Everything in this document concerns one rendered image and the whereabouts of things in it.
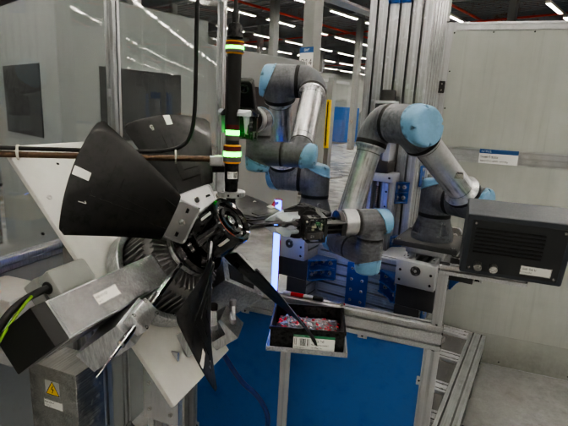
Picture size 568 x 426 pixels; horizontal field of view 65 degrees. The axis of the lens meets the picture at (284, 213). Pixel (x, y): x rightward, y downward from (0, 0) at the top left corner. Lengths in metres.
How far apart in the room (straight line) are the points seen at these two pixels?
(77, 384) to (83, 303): 0.39
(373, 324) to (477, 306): 1.58
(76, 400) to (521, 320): 2.47
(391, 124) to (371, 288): 0.73
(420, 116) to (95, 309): 0.92
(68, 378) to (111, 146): 0.59
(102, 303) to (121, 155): 0.28
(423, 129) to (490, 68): 1.54
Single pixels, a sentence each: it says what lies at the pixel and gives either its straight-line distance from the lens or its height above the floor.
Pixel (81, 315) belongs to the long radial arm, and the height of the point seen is 1.11.
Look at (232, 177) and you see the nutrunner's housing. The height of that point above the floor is 1.31.
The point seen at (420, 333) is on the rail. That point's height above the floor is 0.83.
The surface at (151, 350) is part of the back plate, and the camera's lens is 1.09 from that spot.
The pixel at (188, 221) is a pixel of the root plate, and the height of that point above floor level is 1.22.
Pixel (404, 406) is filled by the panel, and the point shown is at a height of 0.56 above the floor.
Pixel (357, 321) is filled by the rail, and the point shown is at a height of 0.82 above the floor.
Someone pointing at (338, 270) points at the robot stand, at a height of 0.85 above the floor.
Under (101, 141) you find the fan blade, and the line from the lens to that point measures 0.91.
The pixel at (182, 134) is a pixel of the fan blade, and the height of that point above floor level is 1.40.
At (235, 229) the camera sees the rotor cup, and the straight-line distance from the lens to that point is 1.02.
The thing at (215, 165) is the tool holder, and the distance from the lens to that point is 1.10.
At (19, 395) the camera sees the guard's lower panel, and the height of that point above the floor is 0.53.
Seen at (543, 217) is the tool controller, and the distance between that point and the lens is 1.35.
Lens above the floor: 1.47
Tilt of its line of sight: 13 degrees down
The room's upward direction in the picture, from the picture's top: 3 degrees clockwise
